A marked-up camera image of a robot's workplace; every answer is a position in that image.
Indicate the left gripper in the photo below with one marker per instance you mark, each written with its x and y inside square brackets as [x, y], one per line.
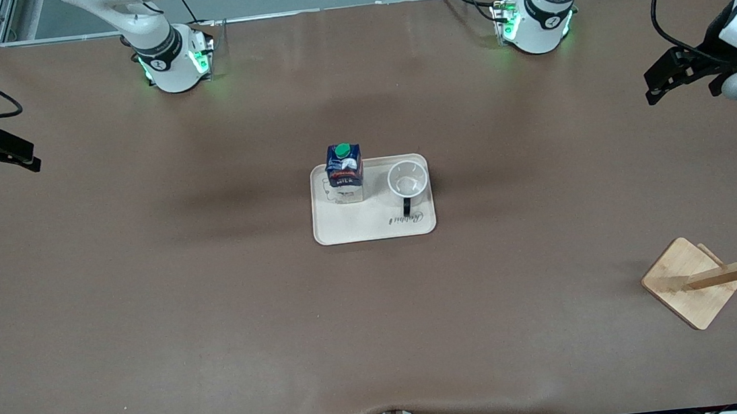
[716, 58]

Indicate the blue milk carton green cap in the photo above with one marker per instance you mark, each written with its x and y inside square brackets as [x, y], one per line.
[345, 175]

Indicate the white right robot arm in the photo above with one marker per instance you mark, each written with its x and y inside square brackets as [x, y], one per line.
[177, 76]

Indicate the wooden cup rack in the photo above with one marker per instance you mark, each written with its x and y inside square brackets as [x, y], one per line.
[686, 271]

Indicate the cream plastic tray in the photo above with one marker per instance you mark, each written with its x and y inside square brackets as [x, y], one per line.
[377, 223]

